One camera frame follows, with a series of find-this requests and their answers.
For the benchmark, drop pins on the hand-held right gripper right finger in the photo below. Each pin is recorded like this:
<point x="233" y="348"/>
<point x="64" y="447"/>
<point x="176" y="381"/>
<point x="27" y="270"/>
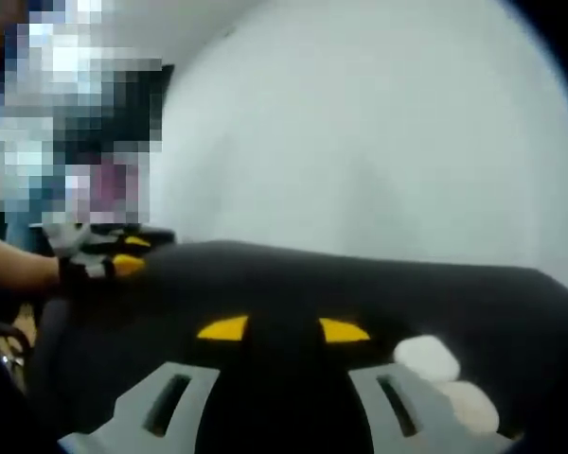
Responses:
<point x="397" y="416"/>

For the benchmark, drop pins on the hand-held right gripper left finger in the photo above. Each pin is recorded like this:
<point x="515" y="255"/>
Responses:
<point x="161" y="411"/>

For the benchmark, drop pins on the person's left hand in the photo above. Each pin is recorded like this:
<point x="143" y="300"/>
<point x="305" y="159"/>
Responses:
<point x="71" y="281"/>

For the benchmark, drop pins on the black keyboard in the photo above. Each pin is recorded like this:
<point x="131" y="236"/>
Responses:
<point x="163" y="234"/>

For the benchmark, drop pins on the black office chair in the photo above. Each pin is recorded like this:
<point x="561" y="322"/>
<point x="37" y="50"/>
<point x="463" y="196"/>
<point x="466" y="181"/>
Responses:
<point x="14" y="361"/>

